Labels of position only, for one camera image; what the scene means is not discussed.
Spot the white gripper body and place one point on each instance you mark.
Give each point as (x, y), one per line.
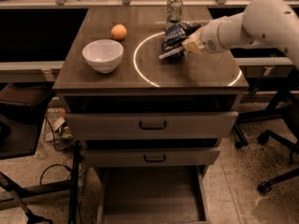
(209, 37)

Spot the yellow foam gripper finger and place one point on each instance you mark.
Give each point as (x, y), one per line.
(193, 45)
(197, 33)

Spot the blue chip bag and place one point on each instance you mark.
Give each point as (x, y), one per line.
(174, 36)

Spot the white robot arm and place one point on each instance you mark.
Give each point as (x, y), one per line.
(263, 23)

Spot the top drawer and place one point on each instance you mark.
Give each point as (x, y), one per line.
(137, 126)

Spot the drawer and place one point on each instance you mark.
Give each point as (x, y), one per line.
(151, 157)
(137, 126)
(152, 195)

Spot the grey drawer cabinet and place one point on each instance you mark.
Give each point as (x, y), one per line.
(144, 83)

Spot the middle drawer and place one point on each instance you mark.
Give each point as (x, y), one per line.
(151, 157)

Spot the bottom drawer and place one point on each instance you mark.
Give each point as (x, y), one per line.
(152, 195)

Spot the green soda can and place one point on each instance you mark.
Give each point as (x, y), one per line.
(174, 11)

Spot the orange fruit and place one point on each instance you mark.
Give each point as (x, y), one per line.
(119, 32)

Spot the white bowl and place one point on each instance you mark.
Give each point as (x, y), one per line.
(103, 55)

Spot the black office chair left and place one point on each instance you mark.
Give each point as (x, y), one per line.
(22, 114)

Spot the wire basket with trash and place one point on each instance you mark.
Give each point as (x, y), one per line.
(56, 131)

